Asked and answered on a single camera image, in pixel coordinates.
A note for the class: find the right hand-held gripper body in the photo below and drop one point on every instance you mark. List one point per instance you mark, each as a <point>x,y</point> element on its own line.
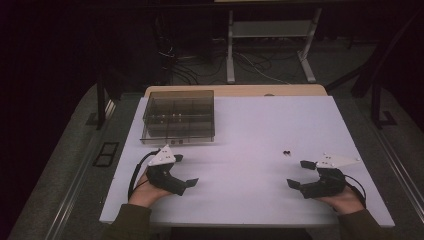
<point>331,178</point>

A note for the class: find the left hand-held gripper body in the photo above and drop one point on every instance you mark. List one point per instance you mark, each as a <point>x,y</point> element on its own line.
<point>162,159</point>

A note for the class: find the person's right hand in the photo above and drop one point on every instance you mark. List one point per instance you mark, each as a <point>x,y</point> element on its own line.
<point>345,201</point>

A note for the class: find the person's left hand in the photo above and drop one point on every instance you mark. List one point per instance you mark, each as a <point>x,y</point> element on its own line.
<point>146,193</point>

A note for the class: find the clear dark plastic organizer box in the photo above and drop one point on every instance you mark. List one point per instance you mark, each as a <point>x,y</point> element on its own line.
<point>180,116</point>

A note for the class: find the black slanted bar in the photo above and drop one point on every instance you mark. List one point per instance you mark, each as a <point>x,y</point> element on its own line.
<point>370,66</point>

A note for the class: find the white metal stand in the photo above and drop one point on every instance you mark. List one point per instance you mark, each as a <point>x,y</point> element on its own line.
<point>271,29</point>

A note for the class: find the black stand post with foot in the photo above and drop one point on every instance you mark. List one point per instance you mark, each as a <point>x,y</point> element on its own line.
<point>376,106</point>

